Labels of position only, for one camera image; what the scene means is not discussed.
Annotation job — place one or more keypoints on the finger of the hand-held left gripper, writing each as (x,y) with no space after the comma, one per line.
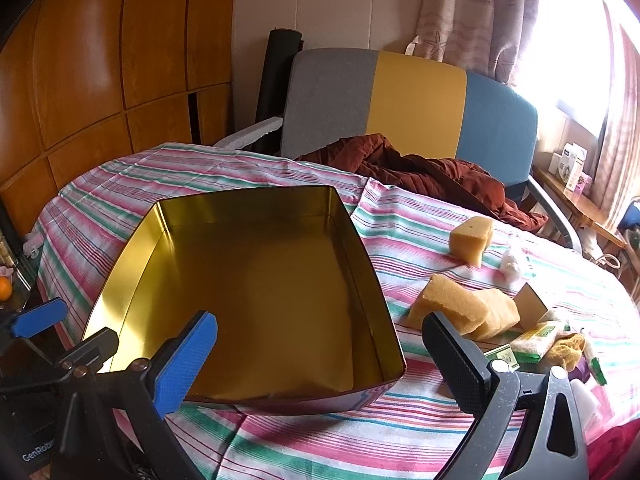
(95,347)
(37,317)

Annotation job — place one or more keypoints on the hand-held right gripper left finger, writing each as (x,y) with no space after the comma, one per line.
(185,360)

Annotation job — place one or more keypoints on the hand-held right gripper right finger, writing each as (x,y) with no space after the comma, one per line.
(452,355)

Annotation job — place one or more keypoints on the yellow green snack packet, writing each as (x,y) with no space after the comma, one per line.
(505,357)
(537,340)

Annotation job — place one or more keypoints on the yellow block sponge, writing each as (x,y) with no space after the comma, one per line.
(500,315)
(445,302)

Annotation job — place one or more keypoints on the small beige cardboard box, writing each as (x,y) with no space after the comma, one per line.
(530,305)

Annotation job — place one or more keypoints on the gold tin box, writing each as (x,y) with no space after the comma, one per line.
(260,285)

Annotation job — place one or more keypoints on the yellow fuzzy sponge cloth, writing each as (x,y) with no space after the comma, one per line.
(567,350)

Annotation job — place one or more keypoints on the yellow wedge sponge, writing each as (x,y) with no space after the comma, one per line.
(467,240)

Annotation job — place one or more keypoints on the purple plastic wrapper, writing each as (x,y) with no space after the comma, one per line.
(580,374)

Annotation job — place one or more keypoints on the white foam block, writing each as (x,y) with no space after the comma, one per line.
(587,400)

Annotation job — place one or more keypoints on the white green tube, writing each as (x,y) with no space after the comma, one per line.
(595,365)

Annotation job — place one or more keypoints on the orange fruit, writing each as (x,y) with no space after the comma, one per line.
(5,289)

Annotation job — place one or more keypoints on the white crumpled wad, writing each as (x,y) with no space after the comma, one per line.
(512,267)

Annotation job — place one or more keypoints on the pink green striped cloth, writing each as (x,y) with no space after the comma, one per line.
(310,440)

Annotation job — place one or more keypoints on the maroon quilted jacket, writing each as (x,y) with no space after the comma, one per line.
(425,175)

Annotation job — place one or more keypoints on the red cloth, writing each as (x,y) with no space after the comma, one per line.
(617,445)

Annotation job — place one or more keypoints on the wooden side table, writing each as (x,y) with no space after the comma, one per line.
(580,205)

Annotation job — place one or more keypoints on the small pink box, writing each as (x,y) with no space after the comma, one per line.
(585,182)

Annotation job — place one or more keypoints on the blue bag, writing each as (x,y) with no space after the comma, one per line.
(630,220)

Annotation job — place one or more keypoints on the white carton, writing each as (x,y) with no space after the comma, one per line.
(575,165)

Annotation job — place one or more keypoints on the white foam strip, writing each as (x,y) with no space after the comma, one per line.
(250,132)

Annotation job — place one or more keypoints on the grey yellow blue armchair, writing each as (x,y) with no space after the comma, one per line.
(415,105)

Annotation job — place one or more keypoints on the wooden wardrobe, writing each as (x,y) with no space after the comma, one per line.
(100,60)

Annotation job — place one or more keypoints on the patterned beige curtain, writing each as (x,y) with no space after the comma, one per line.
(620,110)
(470,15)

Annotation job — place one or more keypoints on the black rolled mat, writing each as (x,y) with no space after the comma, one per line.
(275,75)

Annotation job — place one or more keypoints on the window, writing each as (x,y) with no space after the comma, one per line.
(570,35)

